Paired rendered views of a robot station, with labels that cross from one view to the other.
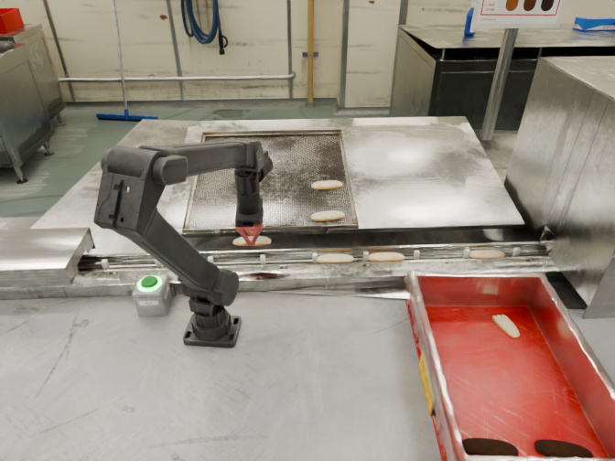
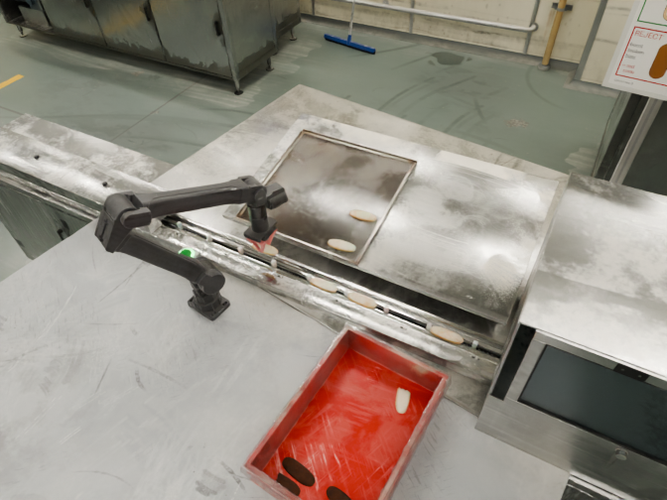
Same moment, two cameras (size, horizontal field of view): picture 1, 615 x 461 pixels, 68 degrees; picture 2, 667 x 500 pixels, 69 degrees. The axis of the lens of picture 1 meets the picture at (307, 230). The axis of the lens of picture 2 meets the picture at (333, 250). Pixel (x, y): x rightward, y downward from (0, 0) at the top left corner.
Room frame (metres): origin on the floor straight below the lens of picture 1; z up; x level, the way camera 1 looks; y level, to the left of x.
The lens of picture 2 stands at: (0.16, -0.67, 2.09)
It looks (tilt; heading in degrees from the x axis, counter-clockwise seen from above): 47 degrees down; 34
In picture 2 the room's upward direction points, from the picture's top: 3 degrees counter-clockwise
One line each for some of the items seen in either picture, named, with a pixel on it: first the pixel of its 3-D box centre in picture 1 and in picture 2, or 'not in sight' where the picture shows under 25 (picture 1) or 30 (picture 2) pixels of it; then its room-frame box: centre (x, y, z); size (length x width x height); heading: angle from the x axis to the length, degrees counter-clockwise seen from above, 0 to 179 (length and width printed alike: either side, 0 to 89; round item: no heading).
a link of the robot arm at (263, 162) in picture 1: (251, 161); (265, 193); (1.01, 0.14, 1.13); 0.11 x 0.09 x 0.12; 162
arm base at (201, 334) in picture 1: (210, 320); (206, 297); (0.74, 0.22, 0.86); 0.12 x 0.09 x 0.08; 85
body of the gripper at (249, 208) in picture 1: (248, 202); (259, 222); (0.97, 0.15, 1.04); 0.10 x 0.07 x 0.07; 3
